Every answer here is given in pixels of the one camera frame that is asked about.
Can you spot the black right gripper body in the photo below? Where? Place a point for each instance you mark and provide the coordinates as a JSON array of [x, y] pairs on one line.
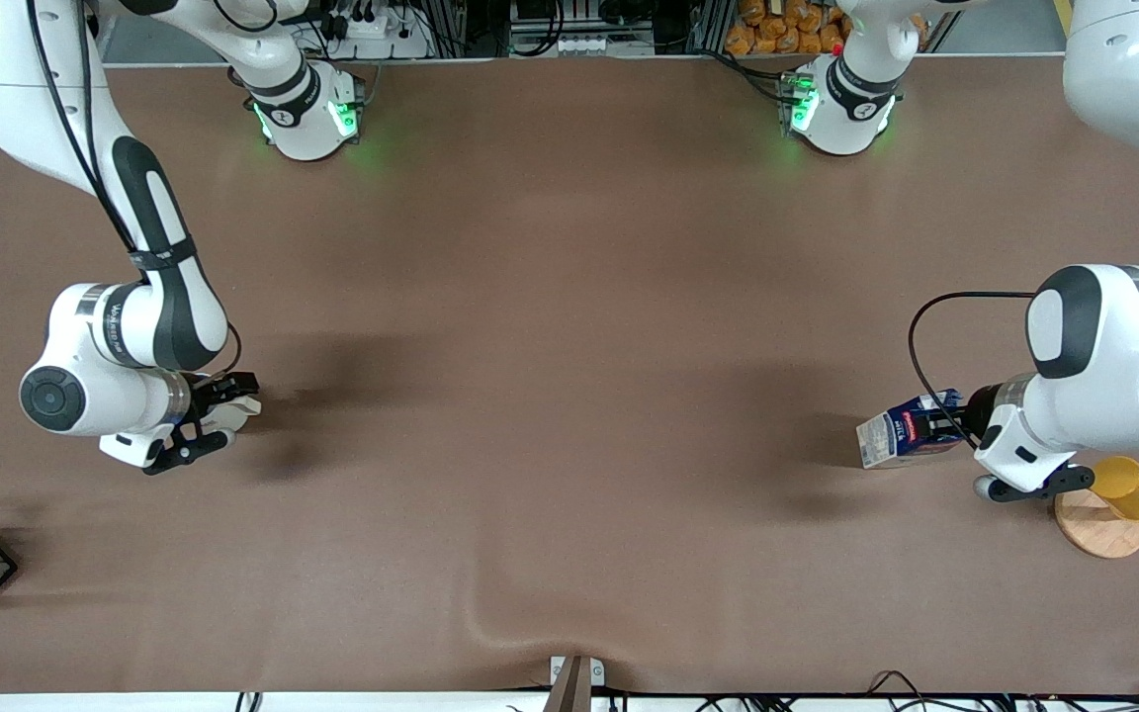
[[206, 394]]

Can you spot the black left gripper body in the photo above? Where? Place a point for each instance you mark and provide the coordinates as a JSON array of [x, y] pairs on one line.
[[978, 406]]

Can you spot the cream mug with grey inside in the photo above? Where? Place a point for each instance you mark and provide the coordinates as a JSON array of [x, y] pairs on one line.
[[241, 407]]

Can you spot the blue milk carton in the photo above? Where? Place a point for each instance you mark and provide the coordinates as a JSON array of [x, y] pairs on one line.
[[891, 440]]

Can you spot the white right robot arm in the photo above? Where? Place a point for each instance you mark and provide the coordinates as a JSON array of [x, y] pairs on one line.
[[149, 316]]

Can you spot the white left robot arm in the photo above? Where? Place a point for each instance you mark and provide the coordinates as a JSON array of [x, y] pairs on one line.
[[1103, 356]]

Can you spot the round wooden cup stand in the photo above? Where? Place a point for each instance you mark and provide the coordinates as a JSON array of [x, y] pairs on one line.
[[1098, 534]]

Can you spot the yellow plastic cup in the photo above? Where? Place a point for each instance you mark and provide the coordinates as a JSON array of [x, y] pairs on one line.
[[1133, 489]]

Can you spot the white power strip with plugs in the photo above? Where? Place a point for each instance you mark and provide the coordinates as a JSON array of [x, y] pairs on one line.
[[382, 35]]

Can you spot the bag of bread rolls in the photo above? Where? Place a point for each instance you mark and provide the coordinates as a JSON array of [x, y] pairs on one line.
[[777, 28]]

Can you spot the white empty power strip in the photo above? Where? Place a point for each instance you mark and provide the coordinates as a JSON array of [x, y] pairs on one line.
[[601, 44]]

